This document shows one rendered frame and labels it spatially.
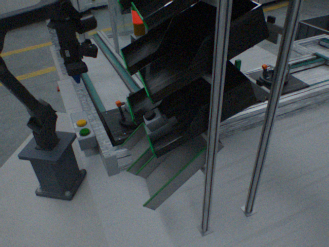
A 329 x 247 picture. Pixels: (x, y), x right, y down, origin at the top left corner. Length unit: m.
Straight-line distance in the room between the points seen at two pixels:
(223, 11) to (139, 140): 0.61
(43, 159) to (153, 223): 0.41
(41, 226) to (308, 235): 0.86
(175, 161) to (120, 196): 0.30
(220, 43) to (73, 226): 0.75
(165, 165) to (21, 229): 0.53
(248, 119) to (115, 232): 0.74
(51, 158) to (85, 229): 0.25
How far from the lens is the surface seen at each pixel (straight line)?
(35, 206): 1.15
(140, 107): 0.88
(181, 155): 0.86
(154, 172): 0.92
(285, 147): 1.32
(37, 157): 1.02
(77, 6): 2.11
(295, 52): 2.05
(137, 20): 1.25
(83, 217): 1.06
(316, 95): 1.59
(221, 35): 0.56
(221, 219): 1.02
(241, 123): 1.32
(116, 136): 1.16
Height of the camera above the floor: 1.68
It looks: 37 degrees down
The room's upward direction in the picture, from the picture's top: 3 degrees counter-clockwise
